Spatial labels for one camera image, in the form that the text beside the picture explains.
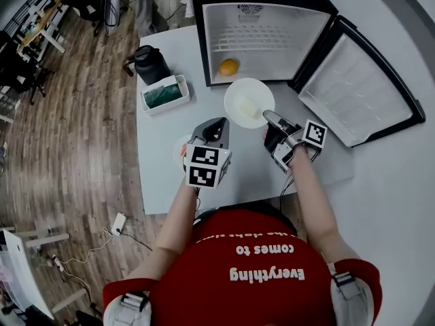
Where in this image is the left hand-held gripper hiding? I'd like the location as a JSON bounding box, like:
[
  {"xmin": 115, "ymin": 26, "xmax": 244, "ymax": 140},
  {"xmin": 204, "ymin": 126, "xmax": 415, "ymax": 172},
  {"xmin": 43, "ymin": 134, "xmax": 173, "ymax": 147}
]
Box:
[{"xmin": 185, "ymin": 116, "xmax": 233, "ymax": 190}]

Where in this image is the black office chair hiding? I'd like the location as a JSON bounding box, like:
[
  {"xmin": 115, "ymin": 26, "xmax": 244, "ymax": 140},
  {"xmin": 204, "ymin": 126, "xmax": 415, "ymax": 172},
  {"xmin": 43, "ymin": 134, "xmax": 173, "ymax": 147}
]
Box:
[
  {"xmin": 0, "ymin": 31, "xmax": 52, "ymax": 106},
  {"xmin": 63, "ymin": 0, "xmax": 118, "ymax": 37}
]

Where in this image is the green cloth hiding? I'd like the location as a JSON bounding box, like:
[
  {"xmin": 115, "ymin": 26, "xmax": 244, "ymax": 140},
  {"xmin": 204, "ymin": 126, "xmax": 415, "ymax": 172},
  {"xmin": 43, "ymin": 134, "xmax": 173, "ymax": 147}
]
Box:
[{"xmin": 143, "ymin": 82, "xmax": 185, "ymax": 109}]

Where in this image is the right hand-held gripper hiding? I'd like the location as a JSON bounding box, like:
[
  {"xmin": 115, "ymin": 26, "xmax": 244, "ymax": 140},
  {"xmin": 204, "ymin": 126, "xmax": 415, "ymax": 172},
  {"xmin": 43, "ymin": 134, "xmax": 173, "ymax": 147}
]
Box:
[{"xmin": 262, "ymin": 109, "xmax": 329, "ymax": 175}]

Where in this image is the pale yellow food block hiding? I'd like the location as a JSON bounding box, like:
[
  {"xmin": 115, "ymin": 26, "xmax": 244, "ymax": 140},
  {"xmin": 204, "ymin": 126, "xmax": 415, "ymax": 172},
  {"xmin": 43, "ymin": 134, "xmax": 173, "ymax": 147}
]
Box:
[{"xmin": 234, "ymin": 95, "xmax": 264, "ymax": 120}]

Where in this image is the grey harness strap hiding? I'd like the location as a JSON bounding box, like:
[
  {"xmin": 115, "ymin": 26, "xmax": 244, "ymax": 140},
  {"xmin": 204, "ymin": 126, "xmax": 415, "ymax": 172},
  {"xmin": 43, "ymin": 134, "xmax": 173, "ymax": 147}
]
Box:
[
  {"xmin": 328, "ymin": 261, "xmax": 370, "ymax": 326},
  {"xmin": 111, "ymin": 289, "xmax": 151, "ymax": 326}
]

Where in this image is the white rectangular tray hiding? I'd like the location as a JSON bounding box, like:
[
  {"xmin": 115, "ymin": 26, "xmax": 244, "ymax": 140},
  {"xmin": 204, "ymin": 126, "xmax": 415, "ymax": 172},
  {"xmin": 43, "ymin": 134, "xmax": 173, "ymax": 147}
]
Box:
[{"xmin": 139, "ymin": 74, "xmax": 192, "ymax": 116}]

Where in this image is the white floor cable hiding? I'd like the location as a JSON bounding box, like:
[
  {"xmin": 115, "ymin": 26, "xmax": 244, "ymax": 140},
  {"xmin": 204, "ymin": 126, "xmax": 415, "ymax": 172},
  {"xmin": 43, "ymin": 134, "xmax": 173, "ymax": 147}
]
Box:
[{"xmin": 60, "ymin": 226, "xmax": 117, "ymax": 268}]

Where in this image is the black insulated jug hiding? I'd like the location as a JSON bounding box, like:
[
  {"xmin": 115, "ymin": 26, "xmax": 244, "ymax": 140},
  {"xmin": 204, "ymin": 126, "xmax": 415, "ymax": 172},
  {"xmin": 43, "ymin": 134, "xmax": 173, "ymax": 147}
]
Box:
[{"xmin": 126, "ymin": 45, "xmax": 172, "ymax": 86}]

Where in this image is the black floor cable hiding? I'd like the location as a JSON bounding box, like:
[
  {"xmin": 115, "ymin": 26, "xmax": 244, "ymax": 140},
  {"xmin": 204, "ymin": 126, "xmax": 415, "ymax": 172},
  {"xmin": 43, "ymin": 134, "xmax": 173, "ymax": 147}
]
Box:
[{"xmin": 119, "ymin": 230, "xmax": 154, "ymax": 253}]

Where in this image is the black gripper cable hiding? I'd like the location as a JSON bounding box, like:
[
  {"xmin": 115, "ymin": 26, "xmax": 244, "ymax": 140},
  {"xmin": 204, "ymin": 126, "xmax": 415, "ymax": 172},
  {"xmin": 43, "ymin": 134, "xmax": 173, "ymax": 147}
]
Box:
[
  {"xmin": 279, "ymin": 177, "xmax": 297, "ymax": 214},
  {"xmin": 192, "ymin": 185, "xmax": 202, "ymax": 219}
]

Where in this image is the small white power strip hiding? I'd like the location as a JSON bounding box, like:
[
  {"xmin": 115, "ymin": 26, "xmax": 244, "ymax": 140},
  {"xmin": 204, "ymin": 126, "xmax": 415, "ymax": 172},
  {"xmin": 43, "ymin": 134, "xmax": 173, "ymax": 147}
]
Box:
[{"xmin": 50, "ymin": 253, "xmax": 66, "ymax": 273}]

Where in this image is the white wire fridge shelf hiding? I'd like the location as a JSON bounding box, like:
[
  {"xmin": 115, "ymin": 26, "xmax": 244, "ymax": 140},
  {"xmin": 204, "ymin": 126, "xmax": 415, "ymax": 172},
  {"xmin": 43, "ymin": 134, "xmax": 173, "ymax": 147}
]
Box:
[{"xmin": 211, "ymin": 23, "xmax": 304, "ymax": 52}]

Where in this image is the red printed shirt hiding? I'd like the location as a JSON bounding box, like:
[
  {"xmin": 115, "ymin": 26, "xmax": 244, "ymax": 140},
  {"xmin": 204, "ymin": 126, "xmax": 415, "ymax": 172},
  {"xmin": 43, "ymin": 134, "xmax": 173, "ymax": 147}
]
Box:
[{"xmin": 102, "ymin": 209, "xmax": 383, "ymax": 326}]

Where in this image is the white desk with drawers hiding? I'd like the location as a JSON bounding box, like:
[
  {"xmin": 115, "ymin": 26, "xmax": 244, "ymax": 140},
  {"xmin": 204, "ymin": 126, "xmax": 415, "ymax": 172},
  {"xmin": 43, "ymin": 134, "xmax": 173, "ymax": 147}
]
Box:
[{"xmin": 0, "ymin": 228, "xmax": 56, "ymax": 321}]

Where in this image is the person's right forearm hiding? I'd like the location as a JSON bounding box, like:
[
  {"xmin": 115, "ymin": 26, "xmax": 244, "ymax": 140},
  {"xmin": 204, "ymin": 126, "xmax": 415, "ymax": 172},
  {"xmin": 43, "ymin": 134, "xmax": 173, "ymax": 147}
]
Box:
[{"xmin": 288, "ymin": 145, "xmax": 354, "ymax": 263}]

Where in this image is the black fridge door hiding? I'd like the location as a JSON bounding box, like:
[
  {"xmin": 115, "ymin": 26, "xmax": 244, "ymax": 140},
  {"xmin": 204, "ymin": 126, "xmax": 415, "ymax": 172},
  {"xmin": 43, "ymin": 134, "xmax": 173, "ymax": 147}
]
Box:
[{"xmin": 288, "ymin": 14, "xmax": 426, "ymax": 148}]

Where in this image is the person's left forearm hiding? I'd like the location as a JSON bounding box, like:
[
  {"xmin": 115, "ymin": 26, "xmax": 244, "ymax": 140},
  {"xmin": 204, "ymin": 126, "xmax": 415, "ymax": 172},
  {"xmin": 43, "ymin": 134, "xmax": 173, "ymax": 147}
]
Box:
[{"xmin": 128, "ymin": 181, "xmax": 200, "ymax": 281}]

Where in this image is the black mini fridge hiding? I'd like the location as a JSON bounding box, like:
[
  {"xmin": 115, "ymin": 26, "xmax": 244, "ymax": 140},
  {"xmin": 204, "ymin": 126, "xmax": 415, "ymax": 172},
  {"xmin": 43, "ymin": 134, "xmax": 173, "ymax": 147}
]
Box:
[{"xmin": 192, "ymin": 0, "xmax": 426, "ymax": 148}]

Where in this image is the round orange food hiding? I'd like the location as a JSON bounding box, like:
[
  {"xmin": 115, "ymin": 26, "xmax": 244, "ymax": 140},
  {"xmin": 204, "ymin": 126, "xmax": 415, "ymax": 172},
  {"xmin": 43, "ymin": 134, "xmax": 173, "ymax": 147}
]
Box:
[{"xmin": 218, "ymin": 58, "xmax": 239, "ymax": 77}]

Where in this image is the white wooden-top desk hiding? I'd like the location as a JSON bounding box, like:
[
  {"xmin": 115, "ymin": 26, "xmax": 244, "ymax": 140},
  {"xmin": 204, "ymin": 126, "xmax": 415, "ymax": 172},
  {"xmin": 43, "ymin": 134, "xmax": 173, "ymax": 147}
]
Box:
[{"xmin": 16, "ymin": 0, "xmax": 67, "ymax": 63}]

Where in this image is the small white plate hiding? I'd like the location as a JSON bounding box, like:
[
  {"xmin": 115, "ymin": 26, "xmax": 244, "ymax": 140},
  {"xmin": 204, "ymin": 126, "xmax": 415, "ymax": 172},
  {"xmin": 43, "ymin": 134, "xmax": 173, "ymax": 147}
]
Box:
[{"xmin": 172, "ymin": 133, "xmax": 194, "ymax": 166}]

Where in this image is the large white bowl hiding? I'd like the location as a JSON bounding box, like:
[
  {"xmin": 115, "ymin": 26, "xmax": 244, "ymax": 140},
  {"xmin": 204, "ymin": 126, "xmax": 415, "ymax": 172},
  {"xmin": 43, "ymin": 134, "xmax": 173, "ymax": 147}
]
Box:
[{"xmin": 224, "ymin": 77, "xmax": 276, "ymax": 130}]

